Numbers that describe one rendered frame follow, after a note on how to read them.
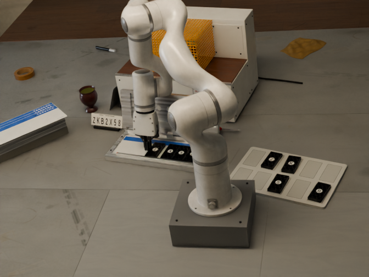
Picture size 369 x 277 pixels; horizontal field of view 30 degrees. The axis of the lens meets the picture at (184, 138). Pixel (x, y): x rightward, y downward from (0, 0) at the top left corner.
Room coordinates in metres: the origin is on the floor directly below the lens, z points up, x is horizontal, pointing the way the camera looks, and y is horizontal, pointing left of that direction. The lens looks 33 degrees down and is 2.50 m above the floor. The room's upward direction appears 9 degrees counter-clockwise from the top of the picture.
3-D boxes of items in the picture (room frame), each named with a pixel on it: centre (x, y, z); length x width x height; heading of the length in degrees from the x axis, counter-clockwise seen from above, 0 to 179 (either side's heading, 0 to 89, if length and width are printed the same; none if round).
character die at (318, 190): (1.94, -0.45, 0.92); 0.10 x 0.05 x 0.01; 144
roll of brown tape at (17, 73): (3.28, 0.78, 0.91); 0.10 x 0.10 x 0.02
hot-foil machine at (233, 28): (2.76, -0.16, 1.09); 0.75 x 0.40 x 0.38; 63
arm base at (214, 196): (1.90, -0.08, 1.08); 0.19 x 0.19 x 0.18
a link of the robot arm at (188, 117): (1.89, -0.05, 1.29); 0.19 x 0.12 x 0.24; 112
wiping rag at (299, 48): (3.12, -0.66, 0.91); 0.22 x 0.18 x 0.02; 132
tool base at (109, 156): (2.37, 0.10, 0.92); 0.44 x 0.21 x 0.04; 63
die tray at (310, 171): (2.08, -0.36, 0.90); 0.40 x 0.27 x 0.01; 57
